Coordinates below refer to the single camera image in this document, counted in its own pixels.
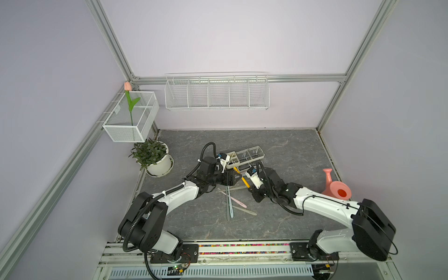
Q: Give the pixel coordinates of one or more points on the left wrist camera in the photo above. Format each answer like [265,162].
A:
[223,160]

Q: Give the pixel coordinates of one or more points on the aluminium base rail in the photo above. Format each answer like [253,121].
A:
[232,252]

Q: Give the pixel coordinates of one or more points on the white mesh box basket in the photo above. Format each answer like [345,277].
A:
[118,123]

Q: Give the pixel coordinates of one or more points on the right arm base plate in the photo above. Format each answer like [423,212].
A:
[302,251]

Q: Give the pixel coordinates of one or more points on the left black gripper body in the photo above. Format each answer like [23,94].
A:
[221,178]

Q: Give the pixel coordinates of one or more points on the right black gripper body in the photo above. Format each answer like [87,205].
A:
[270,195]

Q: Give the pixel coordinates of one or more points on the white wire wall basket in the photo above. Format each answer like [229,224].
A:
[217,91]

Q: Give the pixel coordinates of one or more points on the yellow toothbrush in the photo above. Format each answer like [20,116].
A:
[242,177]

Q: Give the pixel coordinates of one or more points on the grey-green toothbrush vertical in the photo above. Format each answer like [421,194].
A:
[228,216]

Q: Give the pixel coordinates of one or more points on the pink watering can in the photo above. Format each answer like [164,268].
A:
[335,189]

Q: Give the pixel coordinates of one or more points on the light blue toothbrush vertical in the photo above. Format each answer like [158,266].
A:
[229,202]

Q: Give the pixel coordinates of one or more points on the white vent grille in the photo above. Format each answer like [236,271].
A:
[235,272]

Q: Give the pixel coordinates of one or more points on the artificial pink tulip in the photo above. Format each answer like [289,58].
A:
[131,102]

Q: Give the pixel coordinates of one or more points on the potted green plant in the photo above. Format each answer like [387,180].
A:
[153,157]

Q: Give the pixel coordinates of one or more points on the cream toothbrush holder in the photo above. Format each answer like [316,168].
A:
[245,157]

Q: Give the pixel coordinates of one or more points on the beige toothbrush upper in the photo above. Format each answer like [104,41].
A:
[218,190]

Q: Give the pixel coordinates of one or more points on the pink toothbrush middle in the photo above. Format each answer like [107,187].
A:
[235,200]

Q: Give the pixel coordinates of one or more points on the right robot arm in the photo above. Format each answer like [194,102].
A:
[366,230]

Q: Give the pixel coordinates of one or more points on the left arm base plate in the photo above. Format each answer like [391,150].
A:
[186,253]

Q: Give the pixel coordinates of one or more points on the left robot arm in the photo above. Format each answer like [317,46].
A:
[142,225]

